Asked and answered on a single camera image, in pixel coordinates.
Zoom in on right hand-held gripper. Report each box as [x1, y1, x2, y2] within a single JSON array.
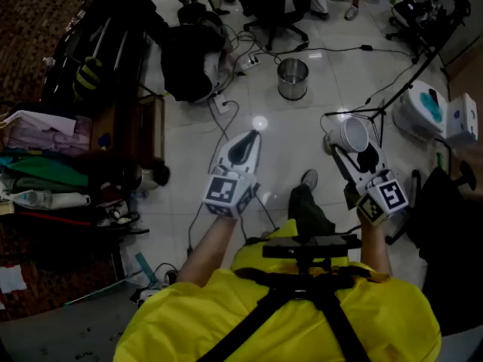
[[329, 140, 411, 226]]

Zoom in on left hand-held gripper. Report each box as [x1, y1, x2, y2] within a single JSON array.
[[202, 129, 263, 218]]

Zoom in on white paper cup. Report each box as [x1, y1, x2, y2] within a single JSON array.
[[323, 116, 370, 155]]

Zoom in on metal waste bin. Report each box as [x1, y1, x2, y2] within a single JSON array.
[[276, 57, 310, 102]]

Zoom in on person's left forearm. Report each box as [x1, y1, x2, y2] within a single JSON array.
[[176, 214, 239, 288]]

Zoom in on person's right forearm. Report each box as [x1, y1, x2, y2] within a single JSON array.
[[355, 216, 394, 277]]

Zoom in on person's grey shoe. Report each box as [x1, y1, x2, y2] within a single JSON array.
[[300, 168, 319, 194]]

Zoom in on person's dark trouser leg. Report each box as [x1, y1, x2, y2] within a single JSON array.
[[287, 183, 337, 238]]

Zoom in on white box with teal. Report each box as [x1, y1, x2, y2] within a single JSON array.
[[391, 79, 480, 143]]

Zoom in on black tripod stand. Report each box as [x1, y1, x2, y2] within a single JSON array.
[[323, 11, 471, 149]]

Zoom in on black chest-mounted device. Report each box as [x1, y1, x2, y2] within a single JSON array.
[[261, 233, 363, 260]]

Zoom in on brown wooden cabinet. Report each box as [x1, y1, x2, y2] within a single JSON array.
[[89, 91, 168, 166]]

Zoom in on black bag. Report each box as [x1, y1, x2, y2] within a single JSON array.
[[159, 23, 228, 104]]

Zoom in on black office chair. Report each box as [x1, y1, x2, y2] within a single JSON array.
[[226, 0, 311, 52]]

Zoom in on black equipment cart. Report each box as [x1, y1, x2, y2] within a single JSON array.
[[385, 0, 472, 54]]

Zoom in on yellow black striped glove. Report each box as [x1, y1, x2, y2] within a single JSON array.
[[72, 55, 103, 100]]

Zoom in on person's yellow shirt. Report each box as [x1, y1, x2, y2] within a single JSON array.
[[112, 219, 443, 362]]

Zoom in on black metal rack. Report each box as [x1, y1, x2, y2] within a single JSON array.
[[39, 0, 152, 105]]

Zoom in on white plastic bottle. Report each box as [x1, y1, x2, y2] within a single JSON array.
[[11, 189, 92, 211]]

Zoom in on pile of folded cloths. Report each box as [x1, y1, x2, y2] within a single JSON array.
[[0, 110, 94, 198]]

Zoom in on black chest harness straps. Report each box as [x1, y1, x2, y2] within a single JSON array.
[[195, 258, 392, 362]]

